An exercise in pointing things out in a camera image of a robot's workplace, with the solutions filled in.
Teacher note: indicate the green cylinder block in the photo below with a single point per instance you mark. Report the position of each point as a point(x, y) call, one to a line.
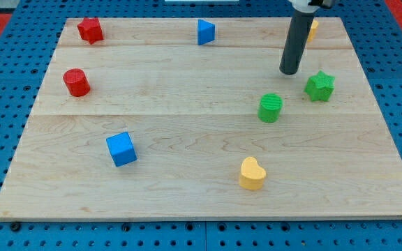
point(270, 107)

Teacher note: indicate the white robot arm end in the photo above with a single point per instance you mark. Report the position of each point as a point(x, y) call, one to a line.
point(311, 6)

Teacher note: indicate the yellow heart block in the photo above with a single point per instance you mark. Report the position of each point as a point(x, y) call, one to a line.
point(252, 176)

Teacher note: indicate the wooden board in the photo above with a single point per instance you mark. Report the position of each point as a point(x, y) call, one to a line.
point(192, 114)

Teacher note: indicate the blue cube block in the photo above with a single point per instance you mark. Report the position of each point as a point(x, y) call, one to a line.
point(121, 149)

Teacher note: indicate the blue triangle block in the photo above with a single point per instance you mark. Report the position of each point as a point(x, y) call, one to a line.
point(206, 32)

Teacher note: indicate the green star block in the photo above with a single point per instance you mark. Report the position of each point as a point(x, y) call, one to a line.
point(320, 87)

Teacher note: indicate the red cylinder block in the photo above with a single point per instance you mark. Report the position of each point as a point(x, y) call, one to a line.
point(76, 82)

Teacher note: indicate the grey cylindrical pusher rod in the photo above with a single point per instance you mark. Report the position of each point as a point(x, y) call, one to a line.
point(299, 29)

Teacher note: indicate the red star block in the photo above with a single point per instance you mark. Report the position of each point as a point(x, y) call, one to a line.
point(90, 30)

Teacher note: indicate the yellow block behind rod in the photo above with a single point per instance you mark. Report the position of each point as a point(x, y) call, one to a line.
point(313, 30)

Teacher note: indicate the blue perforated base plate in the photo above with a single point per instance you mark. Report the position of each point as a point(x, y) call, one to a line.
point(26, 47)

